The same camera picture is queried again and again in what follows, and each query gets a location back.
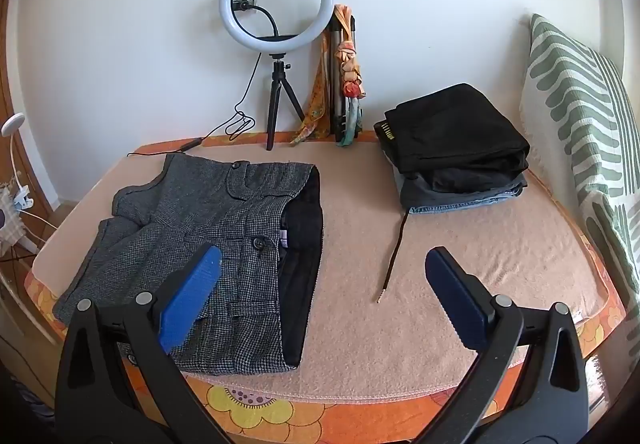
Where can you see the orange floral sheet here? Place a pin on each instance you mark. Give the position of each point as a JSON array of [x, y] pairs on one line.
[[260, 416]]

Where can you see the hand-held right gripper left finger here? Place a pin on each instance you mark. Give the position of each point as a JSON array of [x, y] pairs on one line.
[[192, 296]]

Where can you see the orange patterned scarf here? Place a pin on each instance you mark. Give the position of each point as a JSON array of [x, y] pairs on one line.
[[317, 99]]

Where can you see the folded blue jeans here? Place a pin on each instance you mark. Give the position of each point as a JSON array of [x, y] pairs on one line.
[[450, 209]]

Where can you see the small black tripod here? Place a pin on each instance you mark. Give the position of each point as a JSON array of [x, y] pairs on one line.
[[274, 99]]

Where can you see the pink blanket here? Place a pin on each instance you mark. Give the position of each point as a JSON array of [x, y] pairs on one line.
[[400, 324]]

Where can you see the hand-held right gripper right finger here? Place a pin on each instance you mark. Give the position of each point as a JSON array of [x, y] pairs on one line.
[[457, 296]]

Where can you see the white clip lamp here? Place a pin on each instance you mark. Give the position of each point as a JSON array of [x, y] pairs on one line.
[[12, 123]]

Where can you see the knotted orange teal scarf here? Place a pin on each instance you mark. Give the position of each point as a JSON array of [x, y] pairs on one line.
[[350, 69]]

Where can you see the folded dark grey garment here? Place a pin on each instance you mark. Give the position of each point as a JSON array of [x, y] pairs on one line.
[[425, 194]]

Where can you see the grey tweed pants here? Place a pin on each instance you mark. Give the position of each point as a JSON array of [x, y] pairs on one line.
[[200, 204]]

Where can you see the folded black pants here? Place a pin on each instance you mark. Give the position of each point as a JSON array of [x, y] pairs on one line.
[[460, 129]]

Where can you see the folded silver tripod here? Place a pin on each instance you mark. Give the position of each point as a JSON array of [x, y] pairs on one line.
[[334, 89]]

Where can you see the green striped pillow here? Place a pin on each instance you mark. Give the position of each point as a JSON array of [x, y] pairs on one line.
[[570, 99]]

